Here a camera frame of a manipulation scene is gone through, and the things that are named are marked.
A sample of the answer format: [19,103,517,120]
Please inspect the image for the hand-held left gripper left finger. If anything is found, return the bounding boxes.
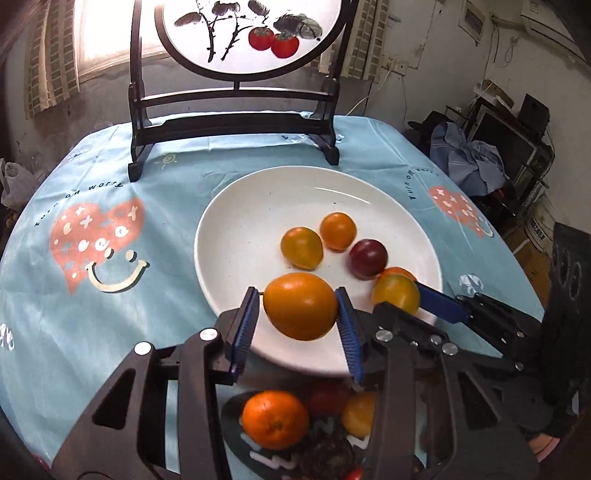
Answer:
[51,286,262,480]

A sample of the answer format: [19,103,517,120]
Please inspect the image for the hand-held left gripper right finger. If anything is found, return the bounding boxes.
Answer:
[335,286,541,480]

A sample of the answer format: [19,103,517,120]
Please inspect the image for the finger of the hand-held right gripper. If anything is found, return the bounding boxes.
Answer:
[416,281,542,372]

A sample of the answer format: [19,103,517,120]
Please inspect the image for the yellow cherry tomato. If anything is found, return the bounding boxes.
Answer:
[371,273,421,315]

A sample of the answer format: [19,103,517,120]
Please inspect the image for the large orange tomato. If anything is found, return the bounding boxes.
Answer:
[263,272,339,341]

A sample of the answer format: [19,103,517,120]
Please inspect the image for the white round plate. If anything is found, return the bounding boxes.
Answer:
[194,165,444,376]

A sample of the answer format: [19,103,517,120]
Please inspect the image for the black printed tray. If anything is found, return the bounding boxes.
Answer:
[221,390,426,480]

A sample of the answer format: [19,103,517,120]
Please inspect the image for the small orange tomato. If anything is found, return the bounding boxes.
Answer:
[320,212,357,251]
[379,266,417,281]

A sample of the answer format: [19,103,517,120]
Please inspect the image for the cardboard box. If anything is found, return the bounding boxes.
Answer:
[503,194,561,305]

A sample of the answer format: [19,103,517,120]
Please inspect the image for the dark red tomato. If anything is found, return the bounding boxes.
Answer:
[349,239,389,280]

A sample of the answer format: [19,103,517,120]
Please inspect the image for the yellow-orange tomato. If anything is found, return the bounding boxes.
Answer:
[281,226,324,271]

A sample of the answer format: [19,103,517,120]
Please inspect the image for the orange mandarin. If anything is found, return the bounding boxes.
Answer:
[242,390,310,450]

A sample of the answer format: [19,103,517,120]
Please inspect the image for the dark purple fruit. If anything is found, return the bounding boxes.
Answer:
[291,436,357,480]

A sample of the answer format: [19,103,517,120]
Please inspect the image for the blue printed tablecloth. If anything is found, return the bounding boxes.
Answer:
[0,111,555,480]

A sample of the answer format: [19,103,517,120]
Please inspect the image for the crumpled blue cloth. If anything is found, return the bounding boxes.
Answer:
[429,122,508,197]

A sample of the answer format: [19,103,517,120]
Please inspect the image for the old monitor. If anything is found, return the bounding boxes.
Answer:
[468,99,555,185]

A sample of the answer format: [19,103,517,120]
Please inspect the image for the small black speaker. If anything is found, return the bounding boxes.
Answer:
[521,93,551,127]

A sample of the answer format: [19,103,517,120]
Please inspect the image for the round painted screen wooden stand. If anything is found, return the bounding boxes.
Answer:
[127,0,357,184]

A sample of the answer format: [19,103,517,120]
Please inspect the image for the white plastic bag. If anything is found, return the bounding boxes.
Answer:
[0,158,38,209]

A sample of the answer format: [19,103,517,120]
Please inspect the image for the white air conditioner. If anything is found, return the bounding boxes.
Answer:
[521,0,587,58]

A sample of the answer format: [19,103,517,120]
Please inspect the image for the brick pattern curtain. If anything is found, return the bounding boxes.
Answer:
[25,0,80,120]
[318,0,386,83]

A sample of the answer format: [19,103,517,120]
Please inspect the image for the bright window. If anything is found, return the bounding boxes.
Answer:
[73,0,172,75]

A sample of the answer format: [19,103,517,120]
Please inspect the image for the wall electrical box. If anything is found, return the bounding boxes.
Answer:
[459,0,486,46]

